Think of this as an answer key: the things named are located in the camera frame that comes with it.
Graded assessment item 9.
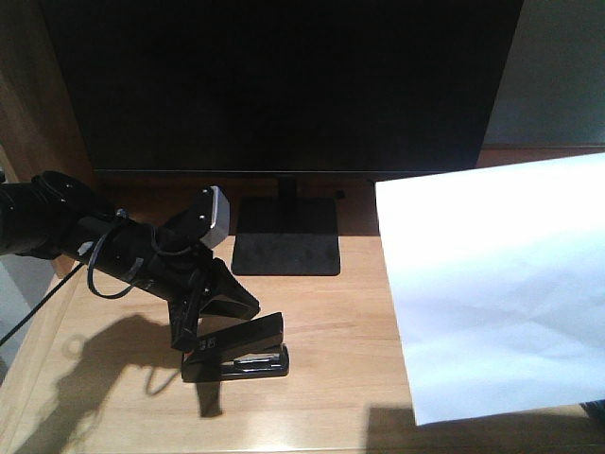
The wooden desk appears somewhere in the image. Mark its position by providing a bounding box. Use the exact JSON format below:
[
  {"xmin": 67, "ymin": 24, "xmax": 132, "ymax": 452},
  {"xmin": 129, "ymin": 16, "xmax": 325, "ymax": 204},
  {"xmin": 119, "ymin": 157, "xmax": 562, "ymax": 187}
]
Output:
[{"xmin": 0, "ymin": 0, "xmax": 605, "ymax": 454}]

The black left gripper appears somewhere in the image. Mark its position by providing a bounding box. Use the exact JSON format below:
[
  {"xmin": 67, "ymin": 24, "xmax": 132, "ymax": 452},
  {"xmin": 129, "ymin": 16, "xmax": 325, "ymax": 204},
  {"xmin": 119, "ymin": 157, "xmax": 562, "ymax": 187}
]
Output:
[{"xmin": 141, "ymin": 210, "xmax": 260, "ymax": 351}]

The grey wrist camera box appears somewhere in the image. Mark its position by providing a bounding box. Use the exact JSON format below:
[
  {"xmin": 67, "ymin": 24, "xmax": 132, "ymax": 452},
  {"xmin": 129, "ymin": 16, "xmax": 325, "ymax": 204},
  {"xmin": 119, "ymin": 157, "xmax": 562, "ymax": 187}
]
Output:
[{"xmin": 182, "ymin": 185, "xmax": 231, "ymax": 250}]

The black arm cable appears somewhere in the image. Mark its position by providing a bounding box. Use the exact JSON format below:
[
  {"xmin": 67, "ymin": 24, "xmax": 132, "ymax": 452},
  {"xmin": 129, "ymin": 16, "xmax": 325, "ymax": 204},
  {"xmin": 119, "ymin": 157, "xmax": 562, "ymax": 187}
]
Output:
[{"xmin": 0, "ymin": 207, "xmax": 204, "ymax": 346}]

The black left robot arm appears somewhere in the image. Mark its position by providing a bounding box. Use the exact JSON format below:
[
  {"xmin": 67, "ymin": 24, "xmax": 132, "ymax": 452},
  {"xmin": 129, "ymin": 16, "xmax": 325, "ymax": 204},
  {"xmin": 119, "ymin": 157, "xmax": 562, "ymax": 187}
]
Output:
[{"xmin": 1, "ymin": 171, "xmax": 229, "ymax": 351}]

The black stapler with orange tab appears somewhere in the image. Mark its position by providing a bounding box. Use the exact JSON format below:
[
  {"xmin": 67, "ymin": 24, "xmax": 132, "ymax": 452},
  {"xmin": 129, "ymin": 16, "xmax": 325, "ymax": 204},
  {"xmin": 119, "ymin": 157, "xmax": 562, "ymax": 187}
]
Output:
[{"xmin": 181, "ymin": 312, "xmax": 289, "ymax": 383}]

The white paper sheet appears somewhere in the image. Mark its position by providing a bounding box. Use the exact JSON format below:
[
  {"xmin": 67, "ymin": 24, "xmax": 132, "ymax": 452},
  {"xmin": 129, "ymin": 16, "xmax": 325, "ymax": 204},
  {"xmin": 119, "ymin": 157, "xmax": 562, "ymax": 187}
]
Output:
[{"xmin": 375, "ymin": 154, "xmax": 604, "ymax": 425}]

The black monitor with stand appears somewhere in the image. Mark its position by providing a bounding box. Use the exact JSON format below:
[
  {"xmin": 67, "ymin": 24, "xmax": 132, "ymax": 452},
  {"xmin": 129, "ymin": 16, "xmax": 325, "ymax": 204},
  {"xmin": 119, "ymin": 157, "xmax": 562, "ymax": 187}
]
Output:
[{"xmin": 40, "ymin": 1, "xmax": 522, "ymax": 276}]

